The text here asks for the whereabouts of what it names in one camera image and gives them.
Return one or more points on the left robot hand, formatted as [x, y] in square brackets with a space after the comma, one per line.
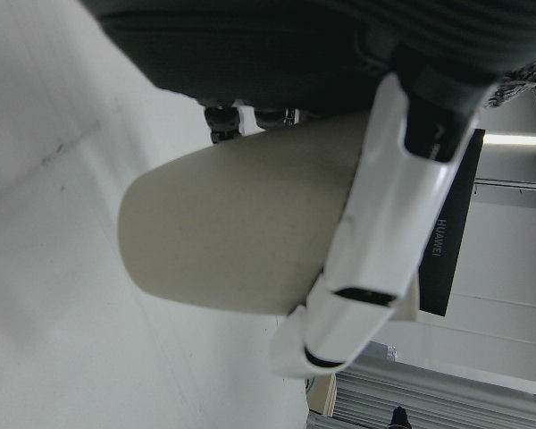
[384, 214]

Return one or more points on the beige cup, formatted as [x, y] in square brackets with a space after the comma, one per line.
[228, 223]

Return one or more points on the black monitor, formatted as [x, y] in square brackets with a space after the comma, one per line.
[451, 232]

